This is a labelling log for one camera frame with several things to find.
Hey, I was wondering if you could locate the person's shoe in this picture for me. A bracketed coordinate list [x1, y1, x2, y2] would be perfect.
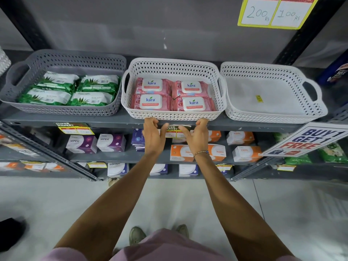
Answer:
[129, 226, 147, 246]
[174, 224, 189, 238]

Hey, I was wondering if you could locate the person's left shoe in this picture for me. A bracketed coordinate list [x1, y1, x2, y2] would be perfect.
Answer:
[129, 226, 147, 246]

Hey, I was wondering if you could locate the white woven basket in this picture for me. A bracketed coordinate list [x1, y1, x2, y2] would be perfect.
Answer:
[0, 46, 12, 77]

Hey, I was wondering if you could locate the person's right forearm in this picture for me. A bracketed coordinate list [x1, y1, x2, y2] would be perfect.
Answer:
[194, 152, 295, 261]

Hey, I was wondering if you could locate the dark blue package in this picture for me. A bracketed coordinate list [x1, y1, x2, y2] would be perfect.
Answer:
[318, 49, 348, 85]

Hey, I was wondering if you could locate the white basket with pink packs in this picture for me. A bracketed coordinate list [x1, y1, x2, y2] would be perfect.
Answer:
[121, 57, 227, 121]

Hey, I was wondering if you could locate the white promotion sign card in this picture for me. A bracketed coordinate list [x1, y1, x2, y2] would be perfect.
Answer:
[260, 122, 348, 157]

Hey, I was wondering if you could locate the white blue box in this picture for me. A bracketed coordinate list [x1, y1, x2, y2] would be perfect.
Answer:
[150, 164, 168, 176]
[107, 162, 129, 178]
[179, 164, 199, 177]

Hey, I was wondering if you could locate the grey perforated plastic basket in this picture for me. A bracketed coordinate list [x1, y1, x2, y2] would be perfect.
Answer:
[0, 49, 127, 117]

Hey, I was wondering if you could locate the pink wet wipes pack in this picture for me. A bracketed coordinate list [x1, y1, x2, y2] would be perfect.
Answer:
[172, 80, 209, 98]
[135, 78, 172, 96]
[130, 94, 173, 110]
[172, 96, 216, 112]

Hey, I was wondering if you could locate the stack of dark blue packs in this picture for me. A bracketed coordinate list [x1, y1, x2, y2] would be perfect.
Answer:
[131, 129, 146, 152]

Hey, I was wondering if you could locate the grey metal shelf rack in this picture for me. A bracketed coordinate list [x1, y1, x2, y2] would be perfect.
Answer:
[0, 0, 348, 182]

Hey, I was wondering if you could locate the black object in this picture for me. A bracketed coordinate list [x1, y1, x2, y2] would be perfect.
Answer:
[0, 217, 27, 245]

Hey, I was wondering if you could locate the empty white perforated basket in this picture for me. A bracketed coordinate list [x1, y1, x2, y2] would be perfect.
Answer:
[220, 61, 328, 124]

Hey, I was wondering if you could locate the purple white box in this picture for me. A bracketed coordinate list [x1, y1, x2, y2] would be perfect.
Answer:
[96, 134, 126, 152]
[66, 135, 98, 154]

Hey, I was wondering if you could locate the person's pink clothing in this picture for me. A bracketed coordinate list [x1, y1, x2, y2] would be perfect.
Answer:
[41, 228, 299, 261]

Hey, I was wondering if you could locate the black yellow shelf label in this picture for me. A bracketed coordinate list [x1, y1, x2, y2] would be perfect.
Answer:
[165, 124, 192, 138]
[54, 122, 95, 135]

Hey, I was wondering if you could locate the person's right hand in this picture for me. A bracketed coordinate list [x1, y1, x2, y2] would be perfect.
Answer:
[178, 118, 210, 155]

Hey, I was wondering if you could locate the group of orange white boxes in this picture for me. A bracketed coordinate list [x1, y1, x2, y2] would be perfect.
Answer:
[170, 130, 263, 163]

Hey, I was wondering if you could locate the green wet wipes pack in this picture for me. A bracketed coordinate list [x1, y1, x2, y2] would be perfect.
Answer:
[34, 71, 80, 93]
[67, 91, 116, 107]
[77, 75, 121, 95]
[18, 88, 72, 106]

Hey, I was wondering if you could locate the person's right shoe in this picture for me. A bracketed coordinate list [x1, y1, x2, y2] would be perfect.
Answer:
[174, 224, 189, 238]

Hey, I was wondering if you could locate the yellow bordered price sign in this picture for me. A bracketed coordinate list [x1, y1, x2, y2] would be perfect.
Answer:
[237, 0, 321, 30]

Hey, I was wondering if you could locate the person's left hand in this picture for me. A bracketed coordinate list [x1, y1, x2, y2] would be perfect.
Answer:
[142, 117, 169, 157]

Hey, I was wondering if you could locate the person's left forearm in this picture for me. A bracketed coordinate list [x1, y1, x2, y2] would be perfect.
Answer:
[54, 153, 163, 256]

